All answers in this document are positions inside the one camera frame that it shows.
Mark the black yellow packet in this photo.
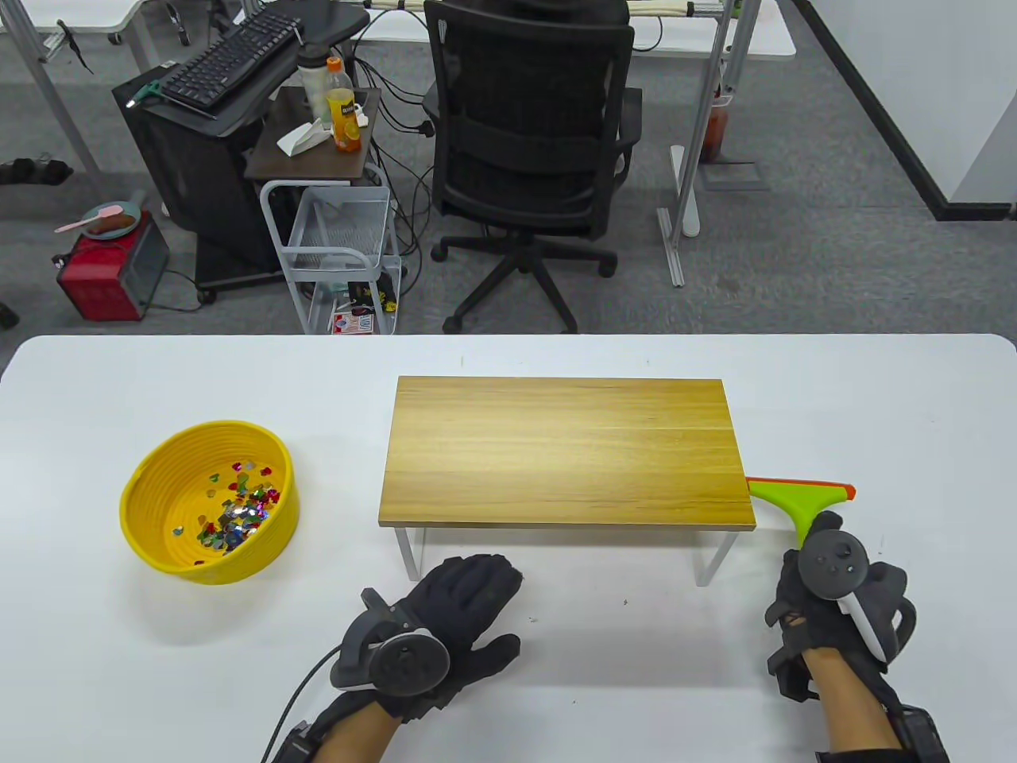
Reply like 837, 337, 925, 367
348, 280, 400, 315

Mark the black left wrist sensor strap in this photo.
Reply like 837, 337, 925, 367
270, 719, 320, 763

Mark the orange juice bottle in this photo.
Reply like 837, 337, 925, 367
324, 56, 363, 153

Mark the red bottle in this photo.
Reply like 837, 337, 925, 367
703, 103, 730, 164

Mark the black computer cabinet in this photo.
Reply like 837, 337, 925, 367
111, 62, 295, 304

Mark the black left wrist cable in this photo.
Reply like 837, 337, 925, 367
258, 644, 342, 763

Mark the clear bottle with dark cap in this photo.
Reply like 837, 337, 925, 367
296, 44, 334, 128

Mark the pile of colourful sequins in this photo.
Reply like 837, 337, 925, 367
172, 459, 283, 567

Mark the teal plate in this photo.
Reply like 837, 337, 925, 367
82, 201, 142, 239

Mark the black wrist sensor strap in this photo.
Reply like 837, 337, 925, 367
814, 703, 950, 763
270, 719, 320, 763

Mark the grey hand controller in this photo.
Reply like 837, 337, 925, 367
797, 531, 917, 662
330, 588, 451, 699

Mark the white desk with metal legs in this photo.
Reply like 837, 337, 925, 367
350, 0, 798, 289

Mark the red toaster oven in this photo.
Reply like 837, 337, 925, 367
54, 211, 172, 323

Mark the wooden tabletop organizer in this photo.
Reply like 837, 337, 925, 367
377, 375, 757, 587

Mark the pink spatula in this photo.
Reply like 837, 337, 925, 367
54, 205, 124, 234

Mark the white desk with grey legs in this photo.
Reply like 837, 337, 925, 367
0, 0, 188, 176

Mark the person's left hand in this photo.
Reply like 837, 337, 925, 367
330, 554, 525, 724

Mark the person's left forearm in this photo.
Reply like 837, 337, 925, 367
314, 703, 398, 763

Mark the white mesh rolling cart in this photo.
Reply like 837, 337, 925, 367
260, 179, 402, 336

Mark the brown side table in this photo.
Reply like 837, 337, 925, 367
243, 86, 382, 182

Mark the person's right hand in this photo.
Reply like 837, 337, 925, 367
764, 511, 915, 702

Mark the black mesh office chair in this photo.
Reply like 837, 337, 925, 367
421, 0, 644, 335

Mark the yellow fabric basket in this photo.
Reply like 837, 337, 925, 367
119, 420, 300, 587

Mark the black right wrist sensor strap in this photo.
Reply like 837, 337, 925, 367
814, 703, 950, 763

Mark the white crumpled tissue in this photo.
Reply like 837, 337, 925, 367
276, 118, 333, 157

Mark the green orange scraper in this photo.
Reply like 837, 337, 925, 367
745, 477, 857, 549

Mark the person's right forearm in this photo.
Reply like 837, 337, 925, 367
799, 648, 907, 763

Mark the black keyboard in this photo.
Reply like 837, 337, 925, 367
157, 10, 305, 110

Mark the black cable bundle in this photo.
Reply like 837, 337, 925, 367
350, 8, 436, 267

